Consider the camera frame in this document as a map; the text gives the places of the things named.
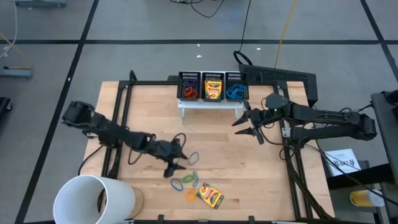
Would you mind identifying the black looped floor cable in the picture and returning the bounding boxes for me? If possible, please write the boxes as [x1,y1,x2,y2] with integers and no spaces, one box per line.
[233,0,253,67]

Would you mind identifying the white printed paper sheet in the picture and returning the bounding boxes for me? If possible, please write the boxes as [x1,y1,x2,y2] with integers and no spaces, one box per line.
[323,148,363,177]

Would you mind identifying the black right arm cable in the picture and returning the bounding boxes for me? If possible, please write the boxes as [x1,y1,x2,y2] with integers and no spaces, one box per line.
[259,124,287,147]

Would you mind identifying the grey metal desk foot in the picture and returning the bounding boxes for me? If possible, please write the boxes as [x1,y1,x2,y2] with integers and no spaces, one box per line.
[14,0,68,7]
[0,66,34,79]

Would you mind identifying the yellow cable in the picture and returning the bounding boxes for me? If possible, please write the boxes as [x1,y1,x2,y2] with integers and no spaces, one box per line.
[0,32,32,63]
[273,0,297,68]

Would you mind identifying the black plastic mesh basket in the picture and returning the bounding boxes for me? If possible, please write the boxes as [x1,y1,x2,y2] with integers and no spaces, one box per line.
[200,70,225,103]
[223,70,250,103]
[178,70,202,103]

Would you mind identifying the black left base cable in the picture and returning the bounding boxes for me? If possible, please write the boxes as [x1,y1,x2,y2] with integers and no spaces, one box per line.
[77,144,105,177]

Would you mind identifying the grey cart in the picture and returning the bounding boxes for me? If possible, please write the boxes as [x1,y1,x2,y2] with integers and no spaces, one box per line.
[370,89,398,187]

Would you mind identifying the white floor cable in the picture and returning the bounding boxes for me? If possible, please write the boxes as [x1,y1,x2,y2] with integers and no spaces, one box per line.
[0,0,18,60]

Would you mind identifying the yellow spiral coil bracelet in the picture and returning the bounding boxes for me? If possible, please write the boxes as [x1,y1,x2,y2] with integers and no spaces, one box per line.
[185,188,198,202]

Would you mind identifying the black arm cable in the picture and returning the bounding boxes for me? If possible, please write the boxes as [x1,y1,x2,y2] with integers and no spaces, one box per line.
[259,124,287,147]
[127,133,187,166]

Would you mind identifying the yellow and white cup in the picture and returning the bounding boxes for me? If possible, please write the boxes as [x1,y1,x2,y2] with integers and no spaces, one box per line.
[349,189,386,208]

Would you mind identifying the black shelf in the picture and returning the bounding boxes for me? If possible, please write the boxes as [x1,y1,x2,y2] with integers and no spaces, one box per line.
[326,163,398,224]

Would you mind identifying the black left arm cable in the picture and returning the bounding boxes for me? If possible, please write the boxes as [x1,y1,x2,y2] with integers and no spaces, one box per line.
[127,133,187,166]

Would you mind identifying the round wooden disc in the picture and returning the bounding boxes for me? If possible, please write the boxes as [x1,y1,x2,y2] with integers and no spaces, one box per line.
[126,185,146,220]

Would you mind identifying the black aluminium table frame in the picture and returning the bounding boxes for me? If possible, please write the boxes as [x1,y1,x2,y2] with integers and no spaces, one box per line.
[101,70,335,223]

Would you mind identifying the orange spiral coil bracelet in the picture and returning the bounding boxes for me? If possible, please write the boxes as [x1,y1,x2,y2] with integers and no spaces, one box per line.
[184,87,200,99]

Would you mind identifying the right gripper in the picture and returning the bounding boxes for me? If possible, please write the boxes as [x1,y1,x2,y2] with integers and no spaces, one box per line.
[231,101,269,146]

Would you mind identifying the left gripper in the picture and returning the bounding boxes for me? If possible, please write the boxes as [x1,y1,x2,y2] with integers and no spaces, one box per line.
[161,138,188,179]

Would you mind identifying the white perforated riser shelf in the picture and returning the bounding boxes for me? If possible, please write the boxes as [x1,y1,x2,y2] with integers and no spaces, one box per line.
[177,98,246,119]

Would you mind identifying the large white cylinder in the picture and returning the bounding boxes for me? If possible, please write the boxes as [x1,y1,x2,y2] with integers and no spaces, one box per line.
[52,174,136,224]

